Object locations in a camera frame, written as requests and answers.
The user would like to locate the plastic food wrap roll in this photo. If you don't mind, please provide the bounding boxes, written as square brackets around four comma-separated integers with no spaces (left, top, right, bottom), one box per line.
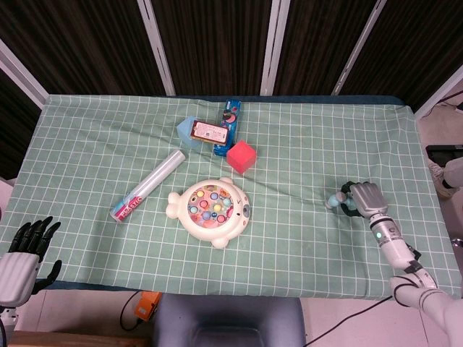
[110,149,187,224]

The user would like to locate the light blue foam block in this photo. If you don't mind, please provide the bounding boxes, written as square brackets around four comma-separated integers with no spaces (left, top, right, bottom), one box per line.
[176,116,200,150]

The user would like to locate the blue cookie pack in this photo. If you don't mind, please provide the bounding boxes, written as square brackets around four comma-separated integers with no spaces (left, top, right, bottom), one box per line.
[213,100,242,157]

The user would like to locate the red foam cube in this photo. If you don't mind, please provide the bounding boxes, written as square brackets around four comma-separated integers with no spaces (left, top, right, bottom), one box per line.
[226,140,258,175]

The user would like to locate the white sneaker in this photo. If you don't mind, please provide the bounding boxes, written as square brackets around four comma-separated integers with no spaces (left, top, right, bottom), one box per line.
[428,158,453,198]

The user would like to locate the grey blue padded seat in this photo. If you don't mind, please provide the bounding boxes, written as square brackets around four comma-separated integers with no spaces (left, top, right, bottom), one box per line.
[153,293,307,347]

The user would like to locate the green checkered tablecloth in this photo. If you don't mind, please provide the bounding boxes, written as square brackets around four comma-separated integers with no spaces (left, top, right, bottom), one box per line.
[0,94,463,301]

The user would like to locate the brown snack box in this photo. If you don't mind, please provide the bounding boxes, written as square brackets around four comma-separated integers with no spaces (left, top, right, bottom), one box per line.
[189,119,230,146]

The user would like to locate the small teal toy rod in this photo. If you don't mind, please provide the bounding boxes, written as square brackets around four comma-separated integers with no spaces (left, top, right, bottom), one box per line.
[325,191,359,213]

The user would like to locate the white slotted frame post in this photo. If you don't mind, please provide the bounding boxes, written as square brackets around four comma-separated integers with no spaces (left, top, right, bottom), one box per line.
[137,0,177,97]
[331,0,388,97]
[260,0,292,97]
[0,38,48,109]
[414,70,463,120]

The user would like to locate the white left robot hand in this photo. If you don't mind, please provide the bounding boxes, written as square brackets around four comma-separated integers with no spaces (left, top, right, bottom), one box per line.
[0,215,62,308]

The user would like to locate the orange device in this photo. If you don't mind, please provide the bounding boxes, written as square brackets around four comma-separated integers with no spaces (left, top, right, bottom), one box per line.
[135,291,163,322]

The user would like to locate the brown wooden board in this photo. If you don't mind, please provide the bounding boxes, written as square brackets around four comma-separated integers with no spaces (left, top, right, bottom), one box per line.
[7,330,151,347]

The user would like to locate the black cable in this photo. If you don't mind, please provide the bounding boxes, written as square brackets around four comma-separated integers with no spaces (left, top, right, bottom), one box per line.
[119,291,145,332]
[305,295,394,346]

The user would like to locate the white animal-shaped button toy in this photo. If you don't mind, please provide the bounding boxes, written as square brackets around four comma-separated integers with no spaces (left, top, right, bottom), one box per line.
[166,176,252,249]

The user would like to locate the black flat box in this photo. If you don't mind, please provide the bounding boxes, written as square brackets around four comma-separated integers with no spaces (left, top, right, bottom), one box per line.
[425,144,463,171]

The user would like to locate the grey trouser leg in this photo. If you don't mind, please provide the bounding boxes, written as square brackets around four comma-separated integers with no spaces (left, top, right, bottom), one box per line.
[443,157,463,189]

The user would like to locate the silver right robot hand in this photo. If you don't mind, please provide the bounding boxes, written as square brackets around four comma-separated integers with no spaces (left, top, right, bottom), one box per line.
[339,181,390,220]

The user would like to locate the dark brown curtain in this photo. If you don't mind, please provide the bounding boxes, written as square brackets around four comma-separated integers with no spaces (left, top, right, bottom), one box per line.
[0,0,463,180]

